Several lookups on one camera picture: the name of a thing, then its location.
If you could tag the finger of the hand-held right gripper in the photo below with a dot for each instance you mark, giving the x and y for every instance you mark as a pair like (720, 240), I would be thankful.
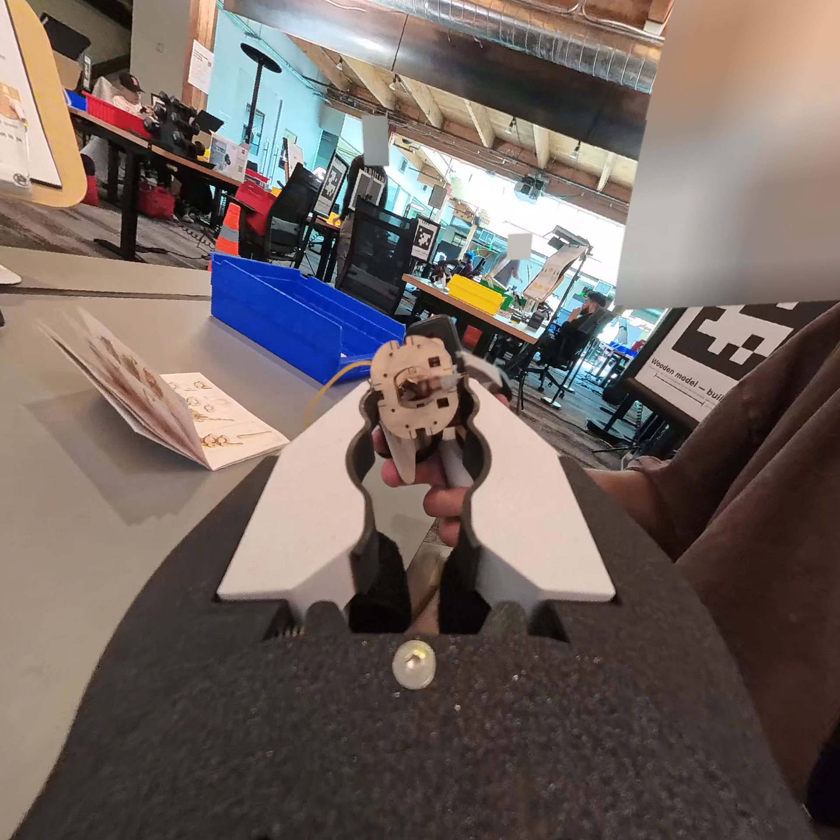
(489, 380)

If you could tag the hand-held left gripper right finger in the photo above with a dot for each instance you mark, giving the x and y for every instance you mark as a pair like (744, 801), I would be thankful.
(538, 525)

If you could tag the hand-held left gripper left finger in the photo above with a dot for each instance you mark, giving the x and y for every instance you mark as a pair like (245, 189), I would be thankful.
(308, 525)

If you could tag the wooden model assembly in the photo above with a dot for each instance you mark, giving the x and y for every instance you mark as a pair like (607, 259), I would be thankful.
(410, 380)

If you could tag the yellow rubber band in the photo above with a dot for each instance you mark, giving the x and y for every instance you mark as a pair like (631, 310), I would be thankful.
(335, 375)

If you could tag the person's right forearm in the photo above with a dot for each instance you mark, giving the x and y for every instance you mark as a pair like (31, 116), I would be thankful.
(623, 499)

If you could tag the person's right hand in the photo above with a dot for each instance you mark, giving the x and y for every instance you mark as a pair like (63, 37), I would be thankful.
(446, 505)

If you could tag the wooden top desk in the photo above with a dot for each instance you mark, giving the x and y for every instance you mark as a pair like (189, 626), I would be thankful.
(472, 321)

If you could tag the yellow plastic bin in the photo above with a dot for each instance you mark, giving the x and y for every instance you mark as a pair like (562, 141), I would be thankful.
(472, 292)

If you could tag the small tag sign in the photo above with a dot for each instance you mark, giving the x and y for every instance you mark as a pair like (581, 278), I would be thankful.
(425, 239)
(331, 184)

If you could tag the black mesh chair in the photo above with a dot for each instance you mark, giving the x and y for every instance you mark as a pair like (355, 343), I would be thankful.
(377, 249)

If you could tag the wooden display board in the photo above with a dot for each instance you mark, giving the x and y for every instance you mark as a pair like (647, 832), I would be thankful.
(554, 269)

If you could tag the blue plastic bin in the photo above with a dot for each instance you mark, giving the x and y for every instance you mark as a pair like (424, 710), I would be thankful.
(275, 308)

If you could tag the black red chair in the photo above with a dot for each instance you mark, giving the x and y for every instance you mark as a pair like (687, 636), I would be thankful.
(289, 210)

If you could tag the instruction booklet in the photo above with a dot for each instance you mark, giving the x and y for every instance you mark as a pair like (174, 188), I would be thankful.
(131, 387)

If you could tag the orange traffic cone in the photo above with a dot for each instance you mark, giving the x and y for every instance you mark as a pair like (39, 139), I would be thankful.
(228, 229)

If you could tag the black framed tag sign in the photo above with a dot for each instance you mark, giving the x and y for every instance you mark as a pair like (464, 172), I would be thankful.
(722, 341)

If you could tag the black framed long desk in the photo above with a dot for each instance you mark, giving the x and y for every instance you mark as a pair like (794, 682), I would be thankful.
(164, 154)

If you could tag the black floor lamp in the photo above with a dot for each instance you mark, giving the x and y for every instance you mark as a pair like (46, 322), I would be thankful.
(259, 59)

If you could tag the red plastic bin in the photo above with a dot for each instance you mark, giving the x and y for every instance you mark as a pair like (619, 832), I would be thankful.
(115, 115)

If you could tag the wooden instruction board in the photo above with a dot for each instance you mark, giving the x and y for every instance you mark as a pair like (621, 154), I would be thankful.
(39, 98)

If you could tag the dark ceiling duct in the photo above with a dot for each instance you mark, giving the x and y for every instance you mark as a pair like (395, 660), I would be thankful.
(544, 36)

